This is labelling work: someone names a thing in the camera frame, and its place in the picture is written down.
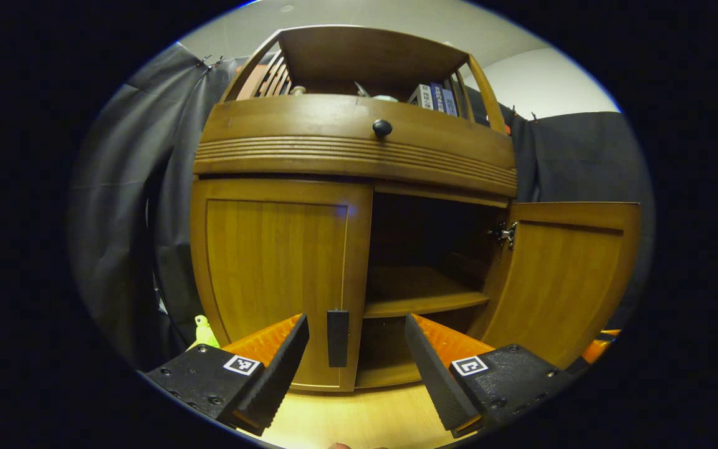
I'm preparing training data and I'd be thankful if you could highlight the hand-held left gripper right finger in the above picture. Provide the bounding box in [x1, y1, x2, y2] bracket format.
[404, 313, 575, 438]

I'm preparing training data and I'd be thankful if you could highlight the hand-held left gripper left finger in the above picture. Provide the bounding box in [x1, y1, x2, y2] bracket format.
[144, 313, 310, 436]

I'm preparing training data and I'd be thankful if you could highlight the black door handle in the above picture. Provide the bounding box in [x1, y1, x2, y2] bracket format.
[327, 310, 350, 368]

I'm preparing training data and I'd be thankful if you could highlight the wooden shoe cabinet door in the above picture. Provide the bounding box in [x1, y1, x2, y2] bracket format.
[189, 178, 373, 393]
[468, 201, 641, 370]

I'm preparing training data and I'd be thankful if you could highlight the wooden double-door shoe cabinet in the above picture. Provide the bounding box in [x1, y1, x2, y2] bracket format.
[189, 25, 641, 393]

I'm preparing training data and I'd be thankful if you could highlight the silver door hinge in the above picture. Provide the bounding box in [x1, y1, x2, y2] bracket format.
[489, 221, 519, 250]

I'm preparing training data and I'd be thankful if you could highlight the wooden cabinet drawer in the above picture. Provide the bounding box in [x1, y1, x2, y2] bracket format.
[200, 94, 517, 170]

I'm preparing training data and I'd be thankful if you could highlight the wooden inner shelf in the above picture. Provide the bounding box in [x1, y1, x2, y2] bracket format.
[364, 265, 491, 319]

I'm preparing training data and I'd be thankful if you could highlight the yellow-green toy figure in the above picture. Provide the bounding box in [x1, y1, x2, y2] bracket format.
[194, 315, 221, 350]

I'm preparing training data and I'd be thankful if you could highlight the black backdrop cloth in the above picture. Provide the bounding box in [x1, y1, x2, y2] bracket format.
[66, 42, 656, 369]

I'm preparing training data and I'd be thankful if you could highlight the white book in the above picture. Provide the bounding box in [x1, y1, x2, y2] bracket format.
[409, 84, 434, 110]

